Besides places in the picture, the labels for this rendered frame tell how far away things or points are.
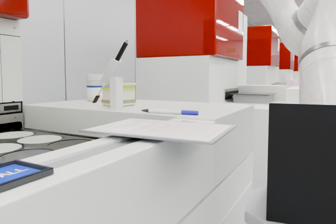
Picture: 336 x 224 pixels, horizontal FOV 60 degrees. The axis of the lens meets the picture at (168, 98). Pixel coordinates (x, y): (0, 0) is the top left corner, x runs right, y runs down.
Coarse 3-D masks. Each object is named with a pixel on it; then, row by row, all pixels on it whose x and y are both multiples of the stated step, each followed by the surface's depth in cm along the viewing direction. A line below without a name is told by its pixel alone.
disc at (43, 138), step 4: (28, 136) 74; (32, 136) 74; (36, 136) 74; (40, 136) 74; (44, 136) 74; (48, 136) 74; (52, 136) 74; (56, 136) 74; (60, 136) 74; (20, 140) 69; (24, 140) 69; (28, 140) 69; (32, 140) 69; (36, 140) 69; (40, 140) 69; (44, 140) 69; (48, 140) 69; (52, 140) 69
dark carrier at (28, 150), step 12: (0, 132) 79; (36, 132) 79; (24, 144) 65; (36, 144) 65; (48, 144) 65; (60, 144) 65; (72, 144) 65; (0, 156) 55; (12, 156) 55; (24, 156) 55
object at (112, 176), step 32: (32, 160) 31; (64, 160) 33; (96, 160) 31; (128, 160) 34; (160, 160) 40; (192, 160) 50; (0, 192) 23; (32, 192) 23; (64, 192) 26; (96, 192) 29; (128, 192) 34; (160, 192) 41; (192, 192) 50
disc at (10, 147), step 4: (0, 144) 65; (4, 144) 65; (8, 144) 65; (12, 144) 65; (16, 144) 65; (0, 148) 61; (4, 148) 61; (8, 148) 61; (12, 148) 61; (16, 148) 61; (0, 152) 58
